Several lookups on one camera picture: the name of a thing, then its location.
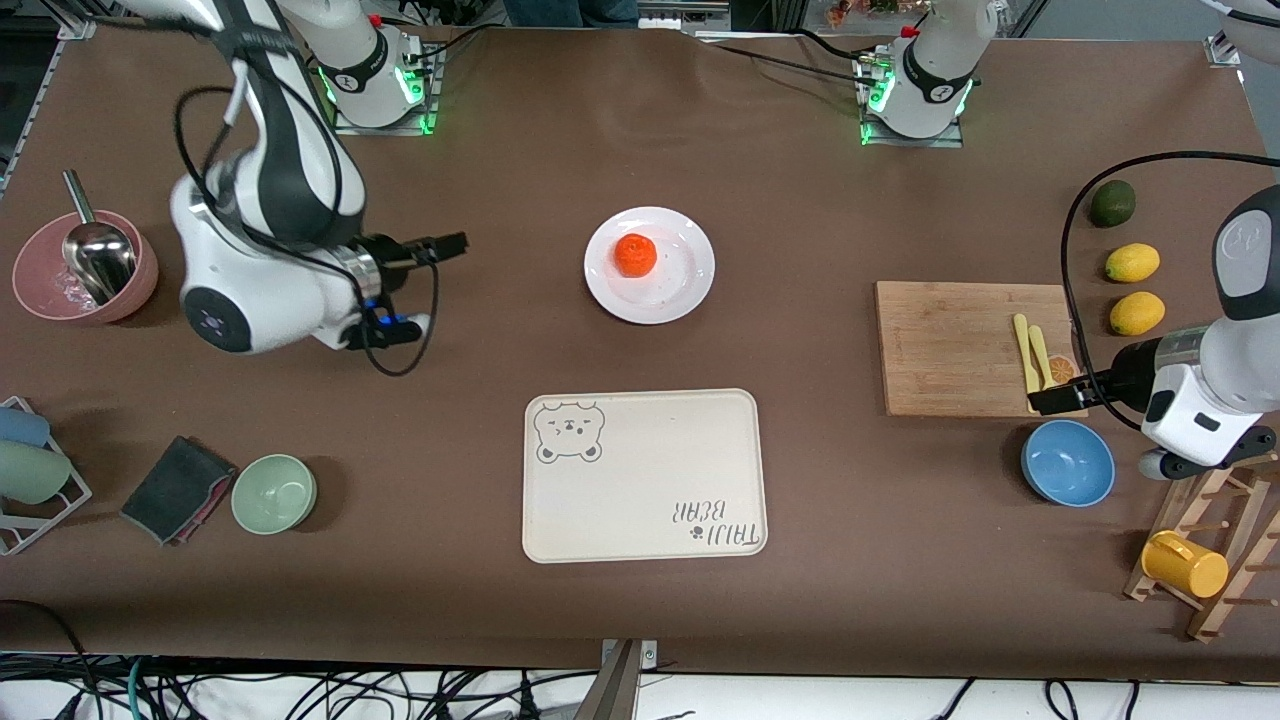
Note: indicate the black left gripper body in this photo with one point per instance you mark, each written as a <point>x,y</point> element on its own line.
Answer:
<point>1128,378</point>

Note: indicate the orange mandarin fruit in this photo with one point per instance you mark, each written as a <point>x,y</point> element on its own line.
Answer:
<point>635,256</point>

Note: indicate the white round plate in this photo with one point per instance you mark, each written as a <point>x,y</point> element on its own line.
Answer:
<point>680,290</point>

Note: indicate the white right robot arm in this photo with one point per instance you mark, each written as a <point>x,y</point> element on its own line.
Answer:
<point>260,290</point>

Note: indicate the yellow plastic fork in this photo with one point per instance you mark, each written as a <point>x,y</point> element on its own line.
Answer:
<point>1041,350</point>

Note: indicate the yellow plastic knife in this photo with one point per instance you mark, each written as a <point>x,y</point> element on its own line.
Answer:
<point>1024,350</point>

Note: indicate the yellow lemon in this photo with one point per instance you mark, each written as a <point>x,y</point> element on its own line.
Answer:
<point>1137,313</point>
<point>1132,263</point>

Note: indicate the blue bowl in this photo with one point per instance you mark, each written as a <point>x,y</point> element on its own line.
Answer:
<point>1068,465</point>

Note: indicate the bamboo cutting board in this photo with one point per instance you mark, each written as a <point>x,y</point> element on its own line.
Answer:
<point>950,350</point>

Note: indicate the dark green avocado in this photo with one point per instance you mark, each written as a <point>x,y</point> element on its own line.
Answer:
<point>1112,204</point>

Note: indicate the yellow mug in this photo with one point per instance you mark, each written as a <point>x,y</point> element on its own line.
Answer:
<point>1185,565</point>

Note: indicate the wooden cup rack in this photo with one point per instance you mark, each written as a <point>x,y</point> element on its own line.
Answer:
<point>1215,560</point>

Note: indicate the person in blue jeans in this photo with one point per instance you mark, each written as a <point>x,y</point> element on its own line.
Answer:
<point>540,10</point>

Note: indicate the pale green bowl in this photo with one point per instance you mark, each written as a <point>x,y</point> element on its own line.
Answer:
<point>273,495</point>

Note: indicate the metal scoop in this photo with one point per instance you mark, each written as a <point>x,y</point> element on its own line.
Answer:
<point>100,255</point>

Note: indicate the cream bear print tray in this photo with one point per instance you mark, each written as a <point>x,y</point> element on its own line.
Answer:
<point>640,470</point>

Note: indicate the dark grey folded cloth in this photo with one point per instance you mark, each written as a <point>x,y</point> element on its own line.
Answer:
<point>175,490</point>

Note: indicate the clear crushed ice pile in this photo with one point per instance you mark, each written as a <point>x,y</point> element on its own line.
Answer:
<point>65,292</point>

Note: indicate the pink bowl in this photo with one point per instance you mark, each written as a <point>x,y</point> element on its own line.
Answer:
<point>40,250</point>

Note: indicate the pale blue cup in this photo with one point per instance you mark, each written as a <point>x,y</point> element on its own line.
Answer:
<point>22,427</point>

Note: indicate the pale green cup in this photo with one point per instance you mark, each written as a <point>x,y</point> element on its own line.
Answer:
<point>30,473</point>

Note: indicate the dark aluminium table leg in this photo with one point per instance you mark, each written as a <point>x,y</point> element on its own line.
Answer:
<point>612,695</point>

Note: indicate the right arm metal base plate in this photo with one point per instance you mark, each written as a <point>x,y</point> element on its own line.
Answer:
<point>432,100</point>

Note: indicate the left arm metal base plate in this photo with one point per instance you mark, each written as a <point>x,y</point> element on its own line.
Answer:
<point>950,140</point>

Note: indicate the aluminium frame post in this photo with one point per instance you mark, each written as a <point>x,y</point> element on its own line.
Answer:
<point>1222,50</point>

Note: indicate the metal table bracket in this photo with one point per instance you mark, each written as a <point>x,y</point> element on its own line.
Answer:
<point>648,655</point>

